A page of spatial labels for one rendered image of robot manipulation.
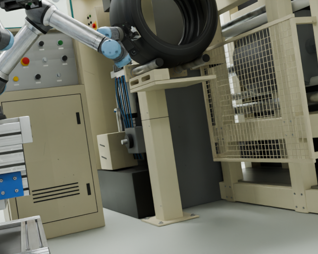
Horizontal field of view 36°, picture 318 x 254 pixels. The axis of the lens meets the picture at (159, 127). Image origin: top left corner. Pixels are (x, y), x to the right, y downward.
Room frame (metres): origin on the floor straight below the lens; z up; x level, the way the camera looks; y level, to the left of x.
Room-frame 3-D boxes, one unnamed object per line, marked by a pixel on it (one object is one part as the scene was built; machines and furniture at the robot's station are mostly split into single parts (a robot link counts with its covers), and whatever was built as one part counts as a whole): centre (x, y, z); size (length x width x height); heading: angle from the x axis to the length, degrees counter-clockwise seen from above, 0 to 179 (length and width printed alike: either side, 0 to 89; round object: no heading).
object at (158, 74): (2.65, 0.02, 0.84); 0.36 x 0.09 x 0.06; 24
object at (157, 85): (2.71, -0.11, 0.80); 0.37 x 0.36 x 0.02; 114
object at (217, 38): (3.07, -0.36, 1.05); 0.20 x 0.15 x 0.30; 24
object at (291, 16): (2.64, -0.50, 0.65); 0.90 x 0.02 x 0.70; 24
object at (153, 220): (2.93, 0.02, 0.01); 0.27 x 0.27 x 0.02; 24
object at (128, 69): (2.87, -0.03, 0.90); 0.40 x 0.03 x 0.10; 114
